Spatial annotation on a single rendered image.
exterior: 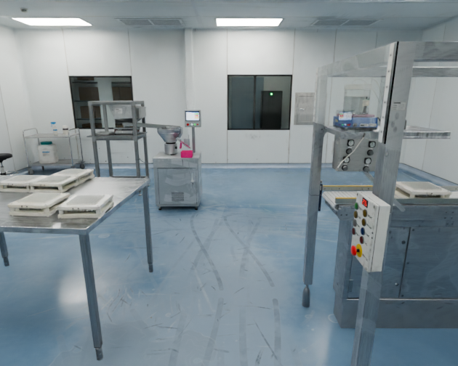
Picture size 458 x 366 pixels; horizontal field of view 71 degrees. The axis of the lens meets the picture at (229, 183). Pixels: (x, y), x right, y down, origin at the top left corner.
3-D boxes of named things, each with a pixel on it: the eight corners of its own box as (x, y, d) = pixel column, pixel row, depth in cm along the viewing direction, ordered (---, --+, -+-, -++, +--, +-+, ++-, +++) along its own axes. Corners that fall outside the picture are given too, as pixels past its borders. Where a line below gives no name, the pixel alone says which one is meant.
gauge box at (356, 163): (337, 171, 185) (340, 137, 179) (331, 167, 195) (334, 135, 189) (375, 171, 184) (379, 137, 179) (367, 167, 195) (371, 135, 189)
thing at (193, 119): (185, 153, 468) (184, 110, 451) (186, 152, 477) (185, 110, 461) (201, 153, 468) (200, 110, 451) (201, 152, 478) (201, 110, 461)
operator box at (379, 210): (367, 272, 116) (375, 205, 110) (350, 250, 133) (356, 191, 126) (383, 272, 116) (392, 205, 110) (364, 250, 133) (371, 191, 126)
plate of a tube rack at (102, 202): (57, 210, 184) (56, 207, 183) (75, 197, 207) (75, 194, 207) (99, 210, 184) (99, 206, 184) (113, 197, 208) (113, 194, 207)
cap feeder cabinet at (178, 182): (155, 210, 451) (152, 158, 431) (163, 198, 506) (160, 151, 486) (199, 210, 452) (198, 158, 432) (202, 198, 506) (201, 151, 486)
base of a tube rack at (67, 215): (58, 218, 185) (57, 214, 184) (76, 204, 209) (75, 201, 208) (100, 218, 186) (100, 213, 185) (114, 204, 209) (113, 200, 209)
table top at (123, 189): (-165, 226, 183) (-167, 221, 182) (-12, 179, 289) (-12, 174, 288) (86, 234, 172) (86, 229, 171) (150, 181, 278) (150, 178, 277)
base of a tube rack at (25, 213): (9, 215, 189) (8, 211, 189) (36, 202, 213) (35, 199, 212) (48, 216, 187) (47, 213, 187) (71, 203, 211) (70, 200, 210)
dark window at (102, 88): (75, 128, 699) (68, 75, 670) (75, 128, 701) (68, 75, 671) (135, 128, 701) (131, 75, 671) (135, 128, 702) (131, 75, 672)
